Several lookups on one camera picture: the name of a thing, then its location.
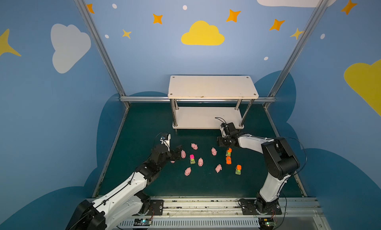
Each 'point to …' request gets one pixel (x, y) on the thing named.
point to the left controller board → (142, 222)
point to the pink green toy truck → (192, 158)
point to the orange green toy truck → (228, 152)
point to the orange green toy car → (238, 169)
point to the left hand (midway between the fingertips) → (176, 145)
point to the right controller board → (267, 222)
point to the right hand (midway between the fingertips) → (221, 139)
